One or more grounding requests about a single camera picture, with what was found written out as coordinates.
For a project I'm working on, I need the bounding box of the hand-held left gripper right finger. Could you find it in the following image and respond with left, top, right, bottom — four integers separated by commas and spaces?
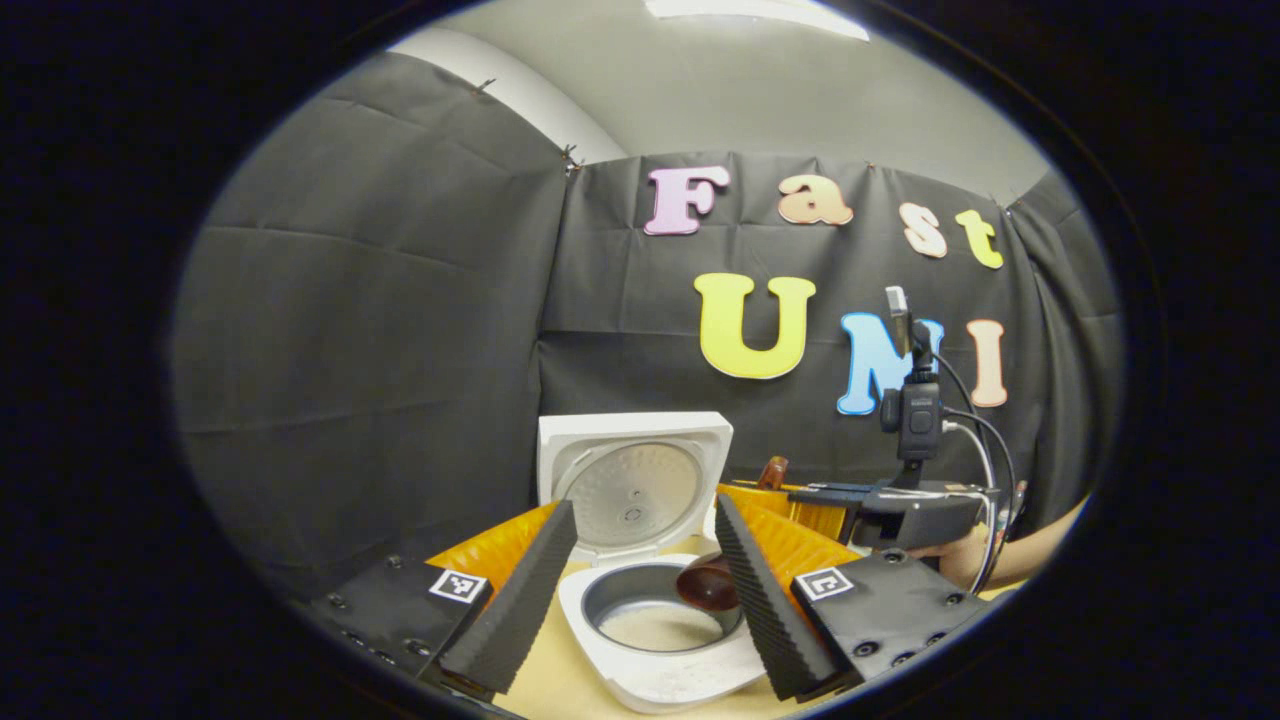
713, 492, 1001, 703

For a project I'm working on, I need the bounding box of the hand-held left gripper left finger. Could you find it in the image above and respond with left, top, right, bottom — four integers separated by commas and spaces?
305, 498, 579, 701

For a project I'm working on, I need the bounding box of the brown wooden spoon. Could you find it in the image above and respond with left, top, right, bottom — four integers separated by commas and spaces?
676, 455, 791, 613

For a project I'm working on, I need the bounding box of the white rice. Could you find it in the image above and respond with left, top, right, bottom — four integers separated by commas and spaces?
598, 602, 726, 653

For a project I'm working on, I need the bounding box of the white rice cooker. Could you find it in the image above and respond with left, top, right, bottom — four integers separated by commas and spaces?
537, 411, 771, 715

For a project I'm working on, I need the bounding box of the black backdrop cloth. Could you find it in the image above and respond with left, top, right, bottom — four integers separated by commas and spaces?
172, 52, 1123, 601

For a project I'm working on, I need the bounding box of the white camera cable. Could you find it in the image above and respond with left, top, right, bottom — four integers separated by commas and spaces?
942, 422, 1003, 566

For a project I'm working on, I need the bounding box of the black camera cable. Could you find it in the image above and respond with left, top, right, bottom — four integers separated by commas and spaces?
933, 350, 1019, 593

